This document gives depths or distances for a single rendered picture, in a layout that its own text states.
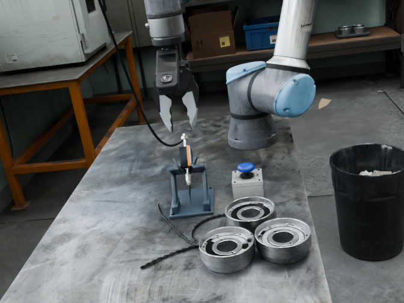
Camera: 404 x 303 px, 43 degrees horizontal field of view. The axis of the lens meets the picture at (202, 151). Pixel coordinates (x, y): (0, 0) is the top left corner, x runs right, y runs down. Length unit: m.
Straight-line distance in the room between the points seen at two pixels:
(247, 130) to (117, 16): 3.46
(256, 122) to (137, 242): 0.54
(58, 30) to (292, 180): 2.15
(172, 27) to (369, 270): 1.53
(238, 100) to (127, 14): 3.42
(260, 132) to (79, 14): 1.86
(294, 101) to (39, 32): 2.12
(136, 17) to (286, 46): 3.50
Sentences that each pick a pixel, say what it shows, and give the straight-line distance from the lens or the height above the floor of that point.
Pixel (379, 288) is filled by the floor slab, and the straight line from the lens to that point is 2.22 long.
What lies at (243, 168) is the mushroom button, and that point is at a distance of 1.18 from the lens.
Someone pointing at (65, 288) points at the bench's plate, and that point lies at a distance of 1.02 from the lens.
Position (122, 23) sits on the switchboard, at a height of 0.79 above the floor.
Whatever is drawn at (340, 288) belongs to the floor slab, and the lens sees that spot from 2.21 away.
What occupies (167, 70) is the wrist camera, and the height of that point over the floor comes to 1.13.
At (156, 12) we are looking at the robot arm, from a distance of 1.09.
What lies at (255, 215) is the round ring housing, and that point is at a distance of 1.10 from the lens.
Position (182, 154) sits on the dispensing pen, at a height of 0.92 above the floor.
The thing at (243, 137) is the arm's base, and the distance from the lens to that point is 1.46.
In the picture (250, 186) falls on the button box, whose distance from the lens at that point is 1.17.
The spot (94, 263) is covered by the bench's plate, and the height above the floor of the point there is 0.80.
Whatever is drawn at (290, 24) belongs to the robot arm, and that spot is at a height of 1.14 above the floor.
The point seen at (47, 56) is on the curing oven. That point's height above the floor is 0.87.
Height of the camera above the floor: 1.36
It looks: 22 degrees down
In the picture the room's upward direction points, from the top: 8 degrees counter-clockwise
